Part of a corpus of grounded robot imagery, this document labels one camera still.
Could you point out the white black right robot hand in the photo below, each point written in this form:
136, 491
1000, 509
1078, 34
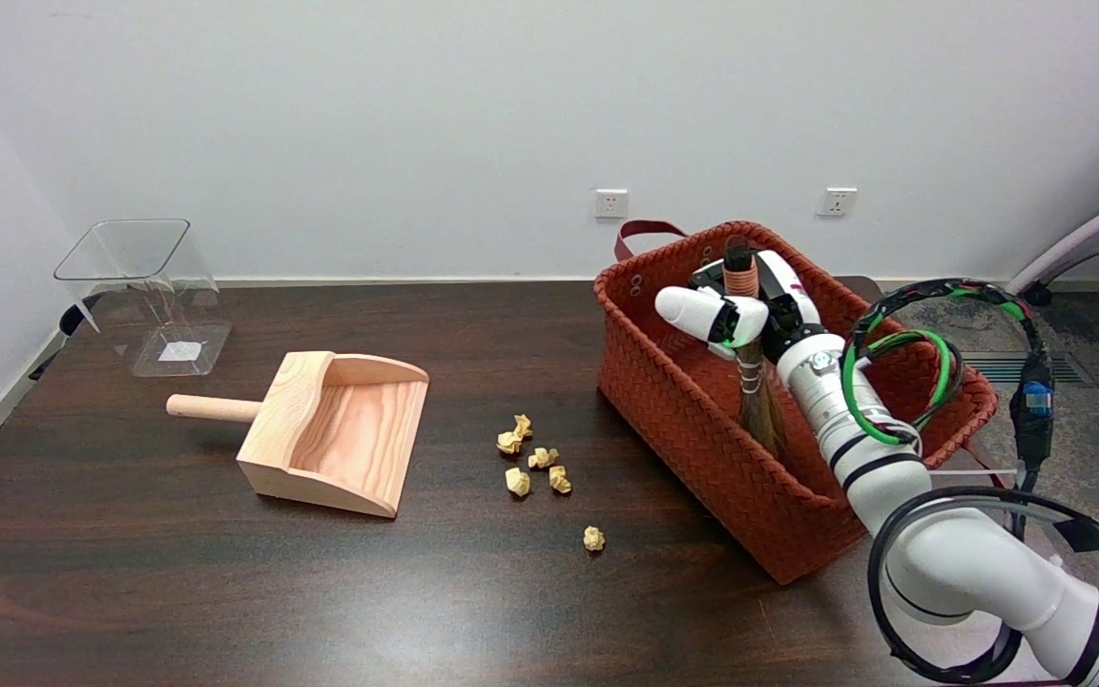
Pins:
702, 313

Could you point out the red woven basket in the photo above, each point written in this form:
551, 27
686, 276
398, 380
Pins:
693, 420

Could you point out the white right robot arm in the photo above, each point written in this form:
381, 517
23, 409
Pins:
950, 563

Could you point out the crumpled paper ball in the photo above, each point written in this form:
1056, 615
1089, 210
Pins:
508, 442
522, 426
593, 539
542, 458
517, 482
560, 479

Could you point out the floor vent grille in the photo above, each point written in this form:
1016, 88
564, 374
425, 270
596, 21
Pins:
998, 367

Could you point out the wooden dustpan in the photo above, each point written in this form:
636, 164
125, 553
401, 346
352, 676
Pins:
340, 439

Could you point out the clear plastic container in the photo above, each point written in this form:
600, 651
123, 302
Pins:
163, 315

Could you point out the white wall socket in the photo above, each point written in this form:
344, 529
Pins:
611, 203
838, 201

